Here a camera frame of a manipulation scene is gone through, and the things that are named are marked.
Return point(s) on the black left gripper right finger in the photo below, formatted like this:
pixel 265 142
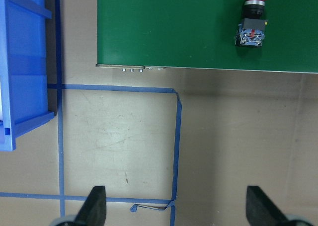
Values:
pixel 261 211

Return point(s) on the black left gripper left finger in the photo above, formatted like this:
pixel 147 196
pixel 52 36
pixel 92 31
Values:
pixel 93 211

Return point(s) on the red push button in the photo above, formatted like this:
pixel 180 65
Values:
pixel 251 29

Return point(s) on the blue left storage bin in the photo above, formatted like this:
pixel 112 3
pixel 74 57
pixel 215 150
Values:
pixel 23 78

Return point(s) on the green conveyor belt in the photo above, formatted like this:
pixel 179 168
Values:
pixel 201 34

